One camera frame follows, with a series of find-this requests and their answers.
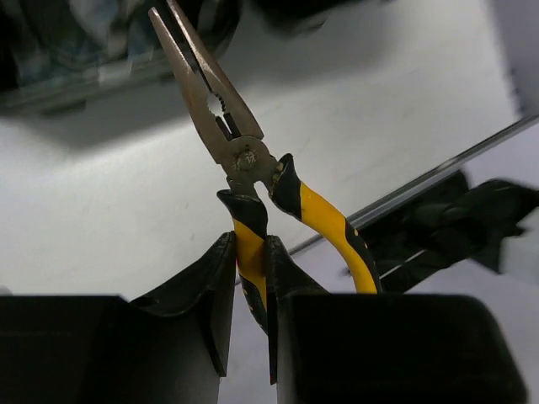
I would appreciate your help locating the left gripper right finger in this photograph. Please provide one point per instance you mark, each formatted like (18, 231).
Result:
(386, 348)

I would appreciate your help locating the black plastic toolbox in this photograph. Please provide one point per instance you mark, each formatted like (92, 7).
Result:
(57, 55)

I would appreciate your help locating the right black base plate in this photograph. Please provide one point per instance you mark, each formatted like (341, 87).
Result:
(447, 223)

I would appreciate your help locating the yellow needle-nose pliers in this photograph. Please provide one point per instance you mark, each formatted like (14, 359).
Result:
(234, 139)

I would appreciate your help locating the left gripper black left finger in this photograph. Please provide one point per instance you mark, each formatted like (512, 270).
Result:
(169, 345)

